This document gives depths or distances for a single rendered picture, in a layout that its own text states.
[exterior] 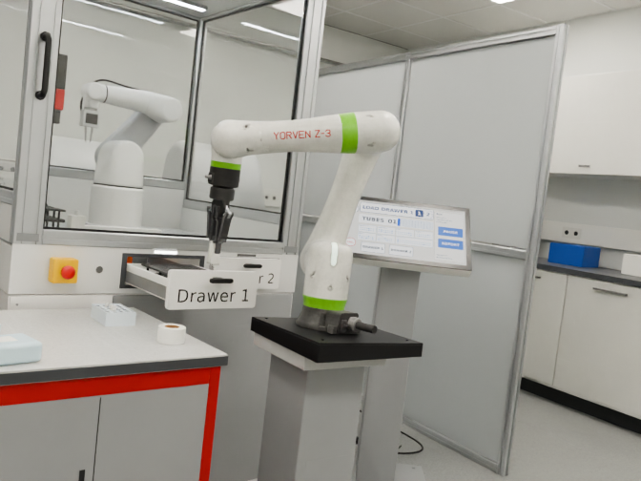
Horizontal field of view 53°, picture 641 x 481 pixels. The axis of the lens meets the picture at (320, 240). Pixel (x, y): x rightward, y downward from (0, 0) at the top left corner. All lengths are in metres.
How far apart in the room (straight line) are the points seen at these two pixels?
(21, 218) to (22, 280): 0.18
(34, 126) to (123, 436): 0.92
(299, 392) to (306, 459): 0.19
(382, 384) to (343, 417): 0.81
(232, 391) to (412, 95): 2.06
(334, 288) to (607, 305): 2.77
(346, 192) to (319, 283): 0.33
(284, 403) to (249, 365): 0.59
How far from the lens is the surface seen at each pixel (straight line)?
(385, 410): 2.71
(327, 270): 1.79
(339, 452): 1.92
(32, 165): 2.01
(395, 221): 2.60
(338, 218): 1.97
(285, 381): 1.86
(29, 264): 2.03
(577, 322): 4.46
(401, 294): 2.61
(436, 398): 3.50
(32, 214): 2.02
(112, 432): 1.58
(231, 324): 2.35
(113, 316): 1.85
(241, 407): 2.48
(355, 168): 1.99
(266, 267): 2.36
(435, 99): 3.61
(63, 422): 1.53
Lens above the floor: 1.17
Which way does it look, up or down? 4 degrees down
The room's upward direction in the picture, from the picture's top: 7 degrees clockwise
